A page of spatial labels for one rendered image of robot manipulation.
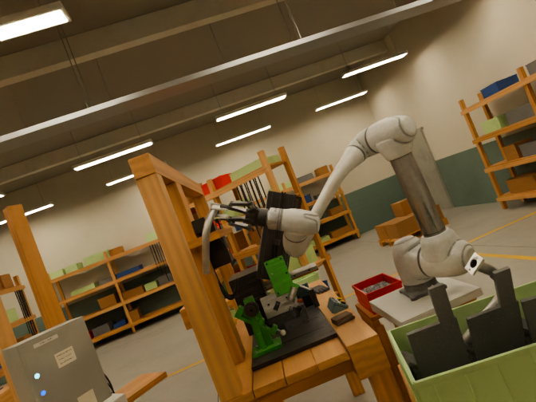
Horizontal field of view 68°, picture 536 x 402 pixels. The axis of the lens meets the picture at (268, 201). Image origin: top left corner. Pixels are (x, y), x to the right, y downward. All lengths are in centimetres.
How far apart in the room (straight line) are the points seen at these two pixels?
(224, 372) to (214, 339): 14
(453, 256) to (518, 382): 70
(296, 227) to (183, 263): 48
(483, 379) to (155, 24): 548
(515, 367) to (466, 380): 13
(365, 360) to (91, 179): 1065
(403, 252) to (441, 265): 20
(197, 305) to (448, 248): 108
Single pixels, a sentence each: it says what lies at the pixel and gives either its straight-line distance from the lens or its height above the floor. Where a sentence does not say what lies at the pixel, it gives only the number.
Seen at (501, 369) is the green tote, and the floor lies 93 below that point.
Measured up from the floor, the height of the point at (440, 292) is 113.
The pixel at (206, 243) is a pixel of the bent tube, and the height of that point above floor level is 150.
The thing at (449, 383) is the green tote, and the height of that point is 93.
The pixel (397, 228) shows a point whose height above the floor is 34.
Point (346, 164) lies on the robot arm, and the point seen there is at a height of 160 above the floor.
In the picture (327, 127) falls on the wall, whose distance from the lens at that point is 1218.
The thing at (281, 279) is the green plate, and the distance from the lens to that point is 230.
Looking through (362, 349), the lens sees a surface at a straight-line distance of 177.
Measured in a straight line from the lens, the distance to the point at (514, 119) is 778.
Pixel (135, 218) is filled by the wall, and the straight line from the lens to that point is 1148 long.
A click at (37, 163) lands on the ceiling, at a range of 1010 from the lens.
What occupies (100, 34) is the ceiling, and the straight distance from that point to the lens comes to 600.
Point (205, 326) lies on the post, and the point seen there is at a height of 119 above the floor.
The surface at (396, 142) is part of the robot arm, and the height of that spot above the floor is 160.
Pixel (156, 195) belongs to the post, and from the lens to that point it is 169.
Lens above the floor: 151
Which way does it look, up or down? 2 degrees up
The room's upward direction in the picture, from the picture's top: 22 degrees counter-clockwise
